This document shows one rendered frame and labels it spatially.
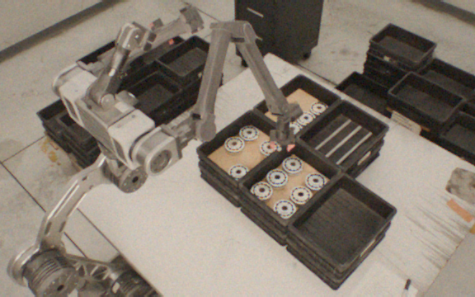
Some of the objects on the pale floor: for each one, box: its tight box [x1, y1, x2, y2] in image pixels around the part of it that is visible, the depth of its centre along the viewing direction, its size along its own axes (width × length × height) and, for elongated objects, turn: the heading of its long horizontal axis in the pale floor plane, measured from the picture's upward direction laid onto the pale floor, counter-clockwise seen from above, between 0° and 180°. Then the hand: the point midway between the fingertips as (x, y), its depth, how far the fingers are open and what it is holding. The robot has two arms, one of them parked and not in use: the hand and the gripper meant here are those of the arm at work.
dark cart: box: [234, 0, 324, 68], centre depth 375 cm, size 60×45×90 cm
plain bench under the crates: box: [77, 53, 475, 297], centre depth 259 cm, size 160×160×70 cm
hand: (280, 148), depth 202 cm, fingers open, 6 cm apart
